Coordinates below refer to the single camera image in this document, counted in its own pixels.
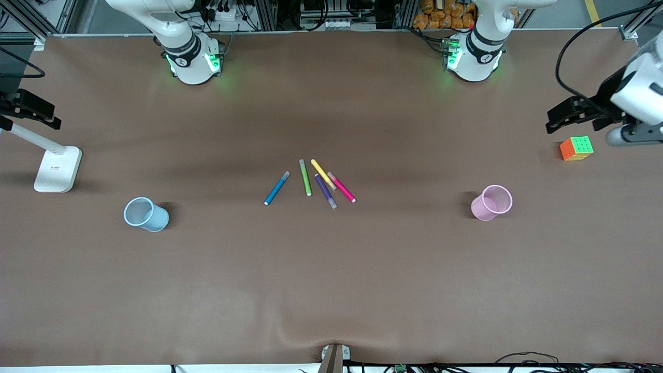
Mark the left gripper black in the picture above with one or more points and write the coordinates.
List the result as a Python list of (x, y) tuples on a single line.
[(607, 95)]

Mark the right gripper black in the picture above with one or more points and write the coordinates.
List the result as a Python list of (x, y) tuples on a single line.
[(27, 106)]

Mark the pink marker pen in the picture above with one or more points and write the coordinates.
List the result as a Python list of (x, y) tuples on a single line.
[(343, 188)]

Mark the blue marker pen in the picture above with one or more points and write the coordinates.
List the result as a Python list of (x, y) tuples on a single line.
[(277, 188)]

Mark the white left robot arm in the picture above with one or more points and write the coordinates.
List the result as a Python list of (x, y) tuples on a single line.
[(474, 65)]

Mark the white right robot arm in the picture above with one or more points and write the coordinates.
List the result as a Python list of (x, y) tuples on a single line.
[(191, 67)]

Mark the colourful puzzle cube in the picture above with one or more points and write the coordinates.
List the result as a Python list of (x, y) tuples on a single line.
[(577, 147)]

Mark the white desk lamp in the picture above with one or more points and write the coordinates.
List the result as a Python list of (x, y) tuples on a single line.
[(57, 171)]

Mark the pink mesh cup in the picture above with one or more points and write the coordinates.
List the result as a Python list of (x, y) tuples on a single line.
[(489, 204)]

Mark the light blue mesh cup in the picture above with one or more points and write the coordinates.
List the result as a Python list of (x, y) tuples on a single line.
[(150, 215)]

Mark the orange snack bags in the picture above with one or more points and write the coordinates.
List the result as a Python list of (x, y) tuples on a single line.
[(430, 18)]

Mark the white power strip with plugs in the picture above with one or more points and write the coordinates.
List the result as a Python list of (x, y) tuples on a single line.
[(228, 13)]

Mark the yellow marker pen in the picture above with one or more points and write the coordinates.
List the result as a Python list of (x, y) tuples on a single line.
[(321, 172)]

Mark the purple marker pen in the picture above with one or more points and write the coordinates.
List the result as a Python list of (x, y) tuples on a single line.
[(325, 190)]

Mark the green marker pen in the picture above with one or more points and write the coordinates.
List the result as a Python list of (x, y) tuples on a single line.
[(305, 177)]

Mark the metal table clamp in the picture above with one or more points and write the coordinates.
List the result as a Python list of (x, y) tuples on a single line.
[(334, 360)]

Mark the aluminium corner bracket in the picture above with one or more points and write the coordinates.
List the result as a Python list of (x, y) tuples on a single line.
[(629, 32), (39, 43)]

